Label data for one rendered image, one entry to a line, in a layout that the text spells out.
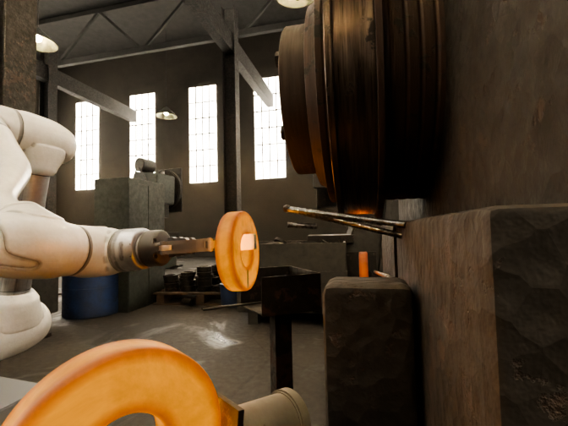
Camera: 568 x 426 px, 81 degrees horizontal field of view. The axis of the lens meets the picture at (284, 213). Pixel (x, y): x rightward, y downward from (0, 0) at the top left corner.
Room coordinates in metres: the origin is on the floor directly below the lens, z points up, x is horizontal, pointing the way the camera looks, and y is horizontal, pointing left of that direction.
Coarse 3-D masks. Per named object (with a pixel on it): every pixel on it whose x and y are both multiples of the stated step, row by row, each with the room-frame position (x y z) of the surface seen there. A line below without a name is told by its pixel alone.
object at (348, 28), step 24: (336, 0) 0.43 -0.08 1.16; (360, 0) 0.42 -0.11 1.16; (336, 24) 0.42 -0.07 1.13; (360, 24) 0.42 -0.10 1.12; (336, 48) 0.42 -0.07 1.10; (360, 48) 0.42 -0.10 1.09; (336, 72) 0.43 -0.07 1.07; (360, 72) 0.42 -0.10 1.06; (336, 96) 0.44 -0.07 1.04; (360, 96) 0.43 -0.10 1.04; (336, 120) 0.45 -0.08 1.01; (360, 120) 0.44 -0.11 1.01; (336, 144) 0.46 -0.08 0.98; (360, 144) 0.46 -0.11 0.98; (336, 168) 0.48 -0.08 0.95; (360, 168) 0.49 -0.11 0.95; (336, 192) 0.52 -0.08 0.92; (360, 192) 0.53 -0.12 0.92
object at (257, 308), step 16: (272, 272) 1.32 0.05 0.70; (288, 272) 1.34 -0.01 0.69; (304, 272) 1.21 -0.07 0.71; (256, 288) 1.29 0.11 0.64; (272, 288) 1.04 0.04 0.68; (288, 288) 1.06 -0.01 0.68; (304, 288) 1.08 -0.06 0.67; (320, 288) 1.10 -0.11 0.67; (256, 304) 1.25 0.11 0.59; (272, 304) 1.04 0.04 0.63; (288, 304) 1.06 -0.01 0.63; (304, 304) 1.08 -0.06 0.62; (320, 304) 1.10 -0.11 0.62; (272, 320) 1.15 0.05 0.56; (288, 320) 1.15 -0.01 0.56; (272, 336) 1.15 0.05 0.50; (288, 336) 1.14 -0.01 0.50; (272, 352) 1.16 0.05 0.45; (288, 352) 1.14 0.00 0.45; (272, 368) 1.16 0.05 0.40; (288, 368) 1.14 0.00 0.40; (272, 384) 1.16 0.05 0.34; (288, 384) 1.14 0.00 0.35
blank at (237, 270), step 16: (224, 224) 0.60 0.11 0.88; (240, 224) 0.62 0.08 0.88; (224, 240) 0.58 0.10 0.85; (240, 240) 0.62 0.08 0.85; (256, 240) 0.71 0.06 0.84; (224, 256) 0.58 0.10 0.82; (240, 256) 0.61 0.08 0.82; (256, 256) 0.70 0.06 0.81; (224, 272) 0.59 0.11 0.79; (240, 272) 0.61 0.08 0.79; (256, 272) 0.70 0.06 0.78; (240, 288) 0.61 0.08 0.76
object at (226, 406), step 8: (216, 392) 0.31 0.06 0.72; (224, 400) 0.29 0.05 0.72; (224, 408) 0.29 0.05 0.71; (232, 408) 0.28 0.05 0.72; (240, 408) 0.28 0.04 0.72; (224, 416) 0.29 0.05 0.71; (232, 416) 0.28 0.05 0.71; (240, 416) 0.28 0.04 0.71; (224, 424) 0.29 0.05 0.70; (232, 424) 0.28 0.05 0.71; (240, 424) 0.28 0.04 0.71
